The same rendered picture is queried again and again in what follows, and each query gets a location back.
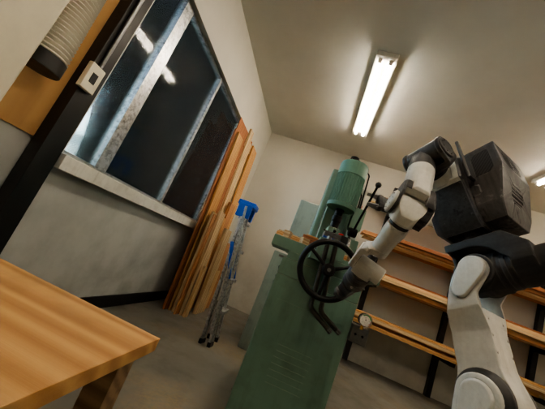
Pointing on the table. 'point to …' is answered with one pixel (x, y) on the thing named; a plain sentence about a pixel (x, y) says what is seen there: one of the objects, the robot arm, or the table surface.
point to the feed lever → (362, 214)
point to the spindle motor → (348, 186)
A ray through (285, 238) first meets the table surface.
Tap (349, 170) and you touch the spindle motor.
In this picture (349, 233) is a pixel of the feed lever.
